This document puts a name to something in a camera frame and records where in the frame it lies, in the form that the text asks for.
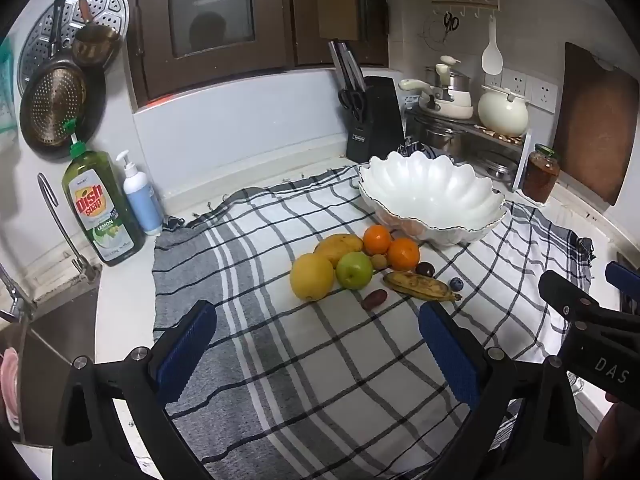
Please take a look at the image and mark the steel handled knife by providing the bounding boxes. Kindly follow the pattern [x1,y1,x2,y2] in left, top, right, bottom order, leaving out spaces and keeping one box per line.
[328,41,348,90]
[347,45,368,91]
[339,42,358,90]

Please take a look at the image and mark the chrome faucet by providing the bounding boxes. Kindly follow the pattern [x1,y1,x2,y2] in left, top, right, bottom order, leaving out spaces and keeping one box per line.
[37,172,103,283]

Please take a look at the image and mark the brown cutting board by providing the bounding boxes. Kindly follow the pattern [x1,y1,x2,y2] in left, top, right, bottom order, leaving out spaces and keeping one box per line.
[552,41,640,206]

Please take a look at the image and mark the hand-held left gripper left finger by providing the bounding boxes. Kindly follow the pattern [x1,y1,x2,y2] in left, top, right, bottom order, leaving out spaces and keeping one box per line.
[52,300,218,480]

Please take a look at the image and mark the orange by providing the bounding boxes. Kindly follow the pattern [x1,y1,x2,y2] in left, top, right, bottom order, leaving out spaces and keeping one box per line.
[363,225,392,256]
[387,237,421,272]

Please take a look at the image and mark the yellow mango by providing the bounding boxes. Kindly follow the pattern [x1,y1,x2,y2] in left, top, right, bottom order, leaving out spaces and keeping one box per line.
[314,234,364,268]

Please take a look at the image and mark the small steel pot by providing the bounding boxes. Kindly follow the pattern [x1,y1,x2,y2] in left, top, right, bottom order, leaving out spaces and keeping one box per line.
[425,62,472,103]

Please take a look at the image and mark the grey checked cloth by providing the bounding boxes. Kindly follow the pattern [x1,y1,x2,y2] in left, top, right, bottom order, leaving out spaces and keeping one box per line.
[151,165,596,476]

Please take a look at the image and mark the teal cloth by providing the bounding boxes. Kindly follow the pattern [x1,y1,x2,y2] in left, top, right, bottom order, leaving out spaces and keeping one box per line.
[0,37,18,131]

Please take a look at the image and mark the chrome tap handle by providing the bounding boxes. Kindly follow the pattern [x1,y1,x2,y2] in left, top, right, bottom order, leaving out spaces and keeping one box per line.
[0,262,38,321]

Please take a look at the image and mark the black knife block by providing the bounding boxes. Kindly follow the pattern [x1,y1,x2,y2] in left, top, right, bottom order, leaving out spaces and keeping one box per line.
[346,76,405,163]

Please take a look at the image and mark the small brass pot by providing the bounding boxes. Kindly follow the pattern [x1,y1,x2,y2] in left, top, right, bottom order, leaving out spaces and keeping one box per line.
[71,0,122,67]

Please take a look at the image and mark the round steel steamer plate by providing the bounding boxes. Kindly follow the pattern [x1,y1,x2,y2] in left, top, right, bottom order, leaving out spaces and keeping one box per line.
[17,0,130,96]

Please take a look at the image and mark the person's right hand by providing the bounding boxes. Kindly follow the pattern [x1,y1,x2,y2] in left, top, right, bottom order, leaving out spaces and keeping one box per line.
[585,392,640,480]

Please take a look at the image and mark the pink plate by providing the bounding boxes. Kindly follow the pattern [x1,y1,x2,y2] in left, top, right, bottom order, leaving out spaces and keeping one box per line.
[0,347,23,433]

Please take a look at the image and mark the dark patterned cloth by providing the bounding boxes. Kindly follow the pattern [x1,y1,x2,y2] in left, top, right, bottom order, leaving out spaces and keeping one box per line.
[397,142,453,163]

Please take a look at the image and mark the steel sink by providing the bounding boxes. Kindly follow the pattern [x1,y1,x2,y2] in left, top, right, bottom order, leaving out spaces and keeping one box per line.
[0,280,98,446]

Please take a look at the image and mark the glass jar with green lid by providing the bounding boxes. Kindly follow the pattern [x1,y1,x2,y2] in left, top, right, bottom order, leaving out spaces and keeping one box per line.
[521,143,561,202]

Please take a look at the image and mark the white pot rack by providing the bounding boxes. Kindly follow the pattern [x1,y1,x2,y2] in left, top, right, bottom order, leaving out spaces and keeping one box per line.
[405,107,535,193]

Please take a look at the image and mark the green dish soap bottle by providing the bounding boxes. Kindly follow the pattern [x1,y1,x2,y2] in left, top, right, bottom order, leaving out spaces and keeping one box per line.
[61,119,147,267]

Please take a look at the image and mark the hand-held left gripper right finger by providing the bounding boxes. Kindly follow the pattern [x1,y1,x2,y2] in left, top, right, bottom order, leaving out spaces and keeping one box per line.
[419,301,585,480]

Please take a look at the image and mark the white scalloped bowl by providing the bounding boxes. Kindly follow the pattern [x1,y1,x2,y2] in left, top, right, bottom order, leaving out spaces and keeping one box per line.
[358,150,508,247]

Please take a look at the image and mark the brown wooden window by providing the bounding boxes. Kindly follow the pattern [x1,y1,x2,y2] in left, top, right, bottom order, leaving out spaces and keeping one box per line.
[125,0,391,108]

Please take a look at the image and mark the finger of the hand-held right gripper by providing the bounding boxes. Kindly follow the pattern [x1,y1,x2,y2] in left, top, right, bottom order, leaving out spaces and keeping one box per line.
[539,270,601,321]
[605,261,640,311]

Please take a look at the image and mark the white rice paddle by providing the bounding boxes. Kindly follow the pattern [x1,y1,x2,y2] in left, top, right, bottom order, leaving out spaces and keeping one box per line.
[481,15,503,75]

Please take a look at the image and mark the black kitchen scissors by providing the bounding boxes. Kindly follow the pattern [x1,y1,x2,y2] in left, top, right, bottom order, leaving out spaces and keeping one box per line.
[338,89,368,123]

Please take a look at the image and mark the yellow lemon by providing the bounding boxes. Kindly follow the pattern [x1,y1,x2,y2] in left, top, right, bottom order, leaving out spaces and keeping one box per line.
[290,253,335,302]

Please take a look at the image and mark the spotted ripe banana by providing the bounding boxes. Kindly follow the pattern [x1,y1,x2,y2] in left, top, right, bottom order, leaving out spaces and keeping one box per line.
[383,271,463,303]

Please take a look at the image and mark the brass colander pan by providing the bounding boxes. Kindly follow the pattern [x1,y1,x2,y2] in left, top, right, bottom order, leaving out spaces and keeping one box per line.
[19,0,88,148]

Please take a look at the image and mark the white round pot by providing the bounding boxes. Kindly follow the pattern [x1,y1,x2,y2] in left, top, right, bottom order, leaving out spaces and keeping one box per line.
[477,85,530,137]

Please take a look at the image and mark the green apple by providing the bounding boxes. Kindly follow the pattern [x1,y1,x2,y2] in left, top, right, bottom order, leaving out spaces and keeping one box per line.
[335,252,374,291]

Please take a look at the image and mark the steel pot with lid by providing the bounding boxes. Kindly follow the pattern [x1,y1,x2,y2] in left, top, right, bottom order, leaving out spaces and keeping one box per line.
[470,152,521,181]

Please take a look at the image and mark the wire trivet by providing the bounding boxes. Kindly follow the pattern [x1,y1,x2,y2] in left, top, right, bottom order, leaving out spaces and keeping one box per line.
[419,15,451,51]

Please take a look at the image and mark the white and blue pump bottle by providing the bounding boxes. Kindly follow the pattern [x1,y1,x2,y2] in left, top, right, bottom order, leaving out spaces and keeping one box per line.
[116,150,165,237]

